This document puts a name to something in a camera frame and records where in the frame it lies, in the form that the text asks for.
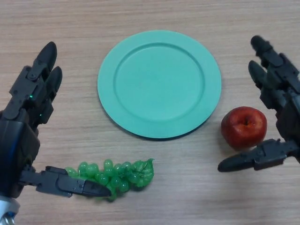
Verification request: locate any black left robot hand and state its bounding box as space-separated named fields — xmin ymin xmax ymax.
xmin=0 ymin=41 xmax=112 ymax=199

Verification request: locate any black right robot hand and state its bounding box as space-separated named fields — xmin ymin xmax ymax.
xmin=217 ymin=35 xmax=300 ymax=173

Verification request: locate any red apple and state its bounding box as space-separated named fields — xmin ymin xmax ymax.
xmin=221 ymin=106 xmax=268 ymax=151

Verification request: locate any green round plate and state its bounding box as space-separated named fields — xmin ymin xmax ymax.
xmin=97 ymin=30 xmax=222 ymax=142

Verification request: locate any green grape bunch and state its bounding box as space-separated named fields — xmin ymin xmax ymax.
xmin=65 ymin=158 xmax=155 ymax=203

